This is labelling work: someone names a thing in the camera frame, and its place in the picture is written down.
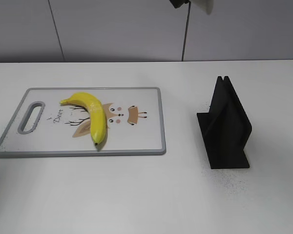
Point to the white grey-rimmed cutting board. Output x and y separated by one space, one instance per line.
41 127

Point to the white-handled kitchen knife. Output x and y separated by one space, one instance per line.
205 5

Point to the yellow plastic banana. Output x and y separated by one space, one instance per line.
96 113

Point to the black knife stand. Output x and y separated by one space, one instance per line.
225 128

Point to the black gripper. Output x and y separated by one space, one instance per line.
178 3

